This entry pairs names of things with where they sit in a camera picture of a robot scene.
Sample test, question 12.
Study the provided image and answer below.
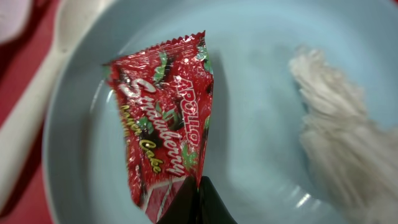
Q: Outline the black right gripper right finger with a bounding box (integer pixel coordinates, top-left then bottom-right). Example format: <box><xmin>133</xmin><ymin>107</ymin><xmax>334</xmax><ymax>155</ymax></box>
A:
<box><xmin>198</xmin><ymin>176</ymin><xmax>237</xmax><ymax>224</ymax></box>

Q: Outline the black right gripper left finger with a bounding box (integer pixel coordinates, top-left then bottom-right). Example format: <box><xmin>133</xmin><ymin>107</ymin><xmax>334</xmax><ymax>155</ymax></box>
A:
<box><xmin>157</xmin><ymin>177</ymin><xmax>198</xmax><ymax>224</ymax></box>

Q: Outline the red strawberry cake wrapper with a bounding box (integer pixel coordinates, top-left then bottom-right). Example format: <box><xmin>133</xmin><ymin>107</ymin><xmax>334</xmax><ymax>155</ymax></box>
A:
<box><xmin>104</xmin><ymin>32</ymin><xmax>214</xmax><ymax>223</ymax></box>

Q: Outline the white tissue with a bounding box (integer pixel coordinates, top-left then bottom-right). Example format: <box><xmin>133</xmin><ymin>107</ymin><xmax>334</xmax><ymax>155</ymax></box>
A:
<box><xmin>289</xmin><ymin>47</ymin><xmax>397</xmax><ymax>223</ymax></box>

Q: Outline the pink plastic fork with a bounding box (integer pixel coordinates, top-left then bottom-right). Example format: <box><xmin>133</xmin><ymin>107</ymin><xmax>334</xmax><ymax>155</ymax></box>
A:
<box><xmin>0</xmin><ymin>0</ymin><xmax>34</xmax><ymax>45</ymax></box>

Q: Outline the large light blue plate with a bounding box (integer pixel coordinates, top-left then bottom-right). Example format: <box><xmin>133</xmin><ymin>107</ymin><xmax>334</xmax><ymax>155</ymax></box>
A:
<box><xmin>42</xmin><ymin>0</ymin><xmax>397</xmax><ymax>223</ymax></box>

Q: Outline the cream plastic spoon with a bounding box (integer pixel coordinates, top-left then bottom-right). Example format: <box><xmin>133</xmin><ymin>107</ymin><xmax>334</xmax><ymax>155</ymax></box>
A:
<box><xmin>1</xmin><ymin>0</ymin><xmax>115</xmax><ymax>210</ymax></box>

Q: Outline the red plastic tray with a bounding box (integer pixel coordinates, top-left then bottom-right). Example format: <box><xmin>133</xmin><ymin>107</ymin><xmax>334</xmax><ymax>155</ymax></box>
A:
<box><xmin>1</xmin><ymin>1</ymin><xmax>65</xmax><ymax>223</ymax></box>

